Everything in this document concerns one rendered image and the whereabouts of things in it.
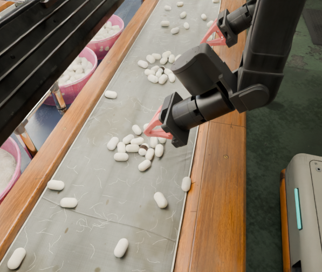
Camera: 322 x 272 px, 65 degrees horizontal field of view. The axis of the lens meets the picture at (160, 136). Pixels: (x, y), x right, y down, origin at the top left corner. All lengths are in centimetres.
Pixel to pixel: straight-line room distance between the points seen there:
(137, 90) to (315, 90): 175
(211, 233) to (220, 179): 12
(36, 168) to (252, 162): 126
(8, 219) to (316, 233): 101
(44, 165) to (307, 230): 96
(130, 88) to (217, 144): 34
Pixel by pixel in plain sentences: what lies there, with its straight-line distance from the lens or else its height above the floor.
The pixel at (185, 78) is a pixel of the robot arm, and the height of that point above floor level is 98.
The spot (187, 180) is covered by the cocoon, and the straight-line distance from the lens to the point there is 55.
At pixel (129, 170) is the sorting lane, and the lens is 59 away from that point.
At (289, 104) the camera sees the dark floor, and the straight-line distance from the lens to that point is 209.
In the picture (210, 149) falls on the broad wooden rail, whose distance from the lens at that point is 60.
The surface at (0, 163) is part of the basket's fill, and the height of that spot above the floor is 73.
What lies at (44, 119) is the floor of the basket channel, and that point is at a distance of 87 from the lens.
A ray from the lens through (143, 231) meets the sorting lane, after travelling 52.
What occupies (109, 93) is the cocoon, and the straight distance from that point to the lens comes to 76.
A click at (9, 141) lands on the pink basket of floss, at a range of 71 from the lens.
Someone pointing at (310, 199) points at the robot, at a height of 28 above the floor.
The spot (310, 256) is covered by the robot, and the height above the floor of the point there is 27.
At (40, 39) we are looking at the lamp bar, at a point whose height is 108.
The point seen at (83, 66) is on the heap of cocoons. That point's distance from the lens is 93.
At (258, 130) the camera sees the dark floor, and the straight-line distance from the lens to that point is 180.
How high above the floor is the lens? 122
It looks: 48 degrees down
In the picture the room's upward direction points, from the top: straight up
